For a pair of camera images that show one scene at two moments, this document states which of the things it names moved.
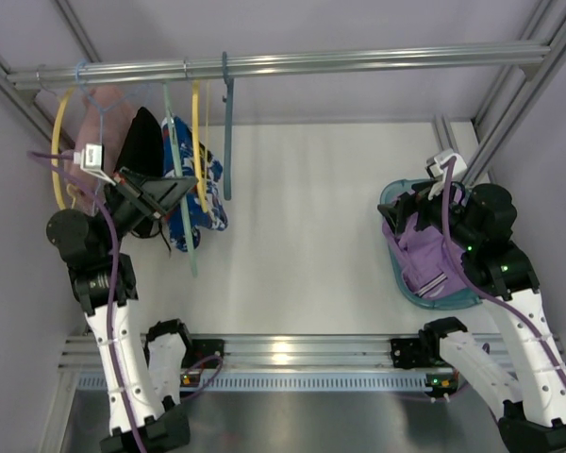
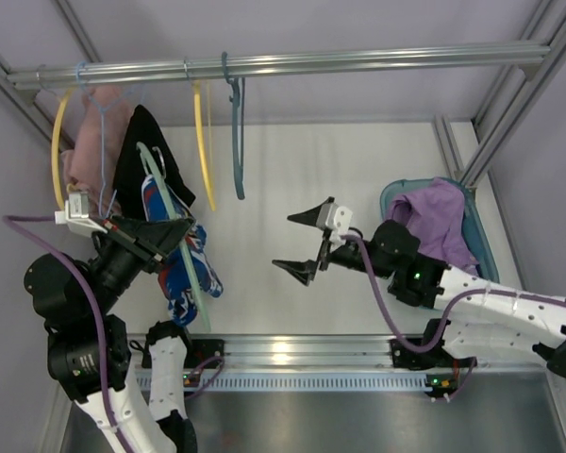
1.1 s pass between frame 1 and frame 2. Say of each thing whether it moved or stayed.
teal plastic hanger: moved
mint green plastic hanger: moved
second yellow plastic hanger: stayed
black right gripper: moved
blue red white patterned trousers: moved
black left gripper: moved
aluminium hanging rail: stayed
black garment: stayed
